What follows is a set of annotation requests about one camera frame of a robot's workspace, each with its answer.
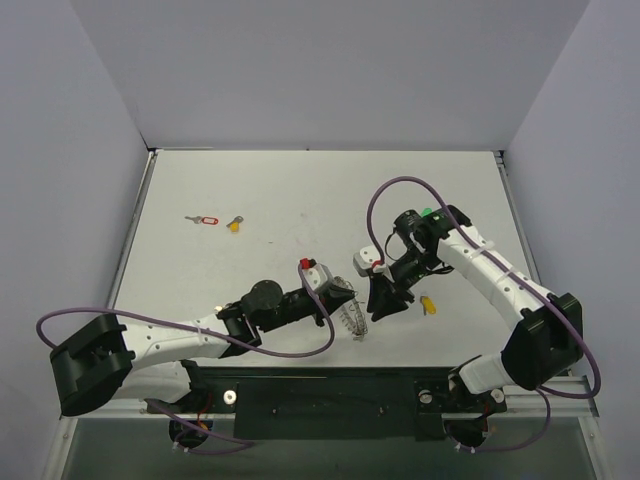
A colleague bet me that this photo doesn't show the yellow capped key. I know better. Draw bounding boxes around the yellow capped key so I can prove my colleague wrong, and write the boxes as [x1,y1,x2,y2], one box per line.
[226,215,244,233]

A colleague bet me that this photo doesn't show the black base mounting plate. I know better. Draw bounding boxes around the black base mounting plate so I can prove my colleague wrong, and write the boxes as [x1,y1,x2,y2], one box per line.
[169,363,487,441]

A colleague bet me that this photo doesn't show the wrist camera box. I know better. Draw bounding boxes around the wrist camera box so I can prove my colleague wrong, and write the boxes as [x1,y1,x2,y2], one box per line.
[353,245,386,277]
[299,258,333,296]

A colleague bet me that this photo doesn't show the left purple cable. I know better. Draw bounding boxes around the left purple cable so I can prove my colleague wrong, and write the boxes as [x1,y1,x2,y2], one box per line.
[35,264,337,456]

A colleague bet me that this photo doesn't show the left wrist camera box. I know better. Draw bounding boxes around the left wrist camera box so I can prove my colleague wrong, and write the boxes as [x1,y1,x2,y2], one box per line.
[299,258,333,296]

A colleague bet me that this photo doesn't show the yellow tag key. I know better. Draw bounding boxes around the yellow tag key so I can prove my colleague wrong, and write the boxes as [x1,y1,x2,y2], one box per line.
[420,295,437,316]

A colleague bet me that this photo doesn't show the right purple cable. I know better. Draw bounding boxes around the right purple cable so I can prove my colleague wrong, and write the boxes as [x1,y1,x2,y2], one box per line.
[367,176,601,454]

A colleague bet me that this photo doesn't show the aluminium frame rail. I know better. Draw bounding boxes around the aluminium frame rail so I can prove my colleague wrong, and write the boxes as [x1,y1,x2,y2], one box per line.
[72,376,599,420]

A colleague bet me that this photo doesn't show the red tag key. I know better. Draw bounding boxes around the red tag key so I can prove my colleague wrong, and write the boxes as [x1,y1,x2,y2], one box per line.
[185,216,219,226]

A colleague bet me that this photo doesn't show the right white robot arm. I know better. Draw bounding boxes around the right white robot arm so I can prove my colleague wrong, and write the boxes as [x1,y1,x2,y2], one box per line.
[354,205,584,409]

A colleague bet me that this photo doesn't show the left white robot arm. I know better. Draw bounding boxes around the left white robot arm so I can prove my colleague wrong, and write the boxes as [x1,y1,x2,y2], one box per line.
[50,280,355,417]

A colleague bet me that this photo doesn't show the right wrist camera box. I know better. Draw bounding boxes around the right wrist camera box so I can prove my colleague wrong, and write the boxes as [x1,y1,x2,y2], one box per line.
[353,245,386,277]

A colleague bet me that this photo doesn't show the purple cable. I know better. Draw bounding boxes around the purple cable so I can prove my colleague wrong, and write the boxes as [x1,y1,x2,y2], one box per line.
[35,264,337,456]
[367,176,601,454]

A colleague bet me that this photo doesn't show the silver spiked keyring disc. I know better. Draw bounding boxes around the silver spiked keyring disc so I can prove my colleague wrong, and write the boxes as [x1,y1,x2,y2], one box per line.
[334,276,368,342]

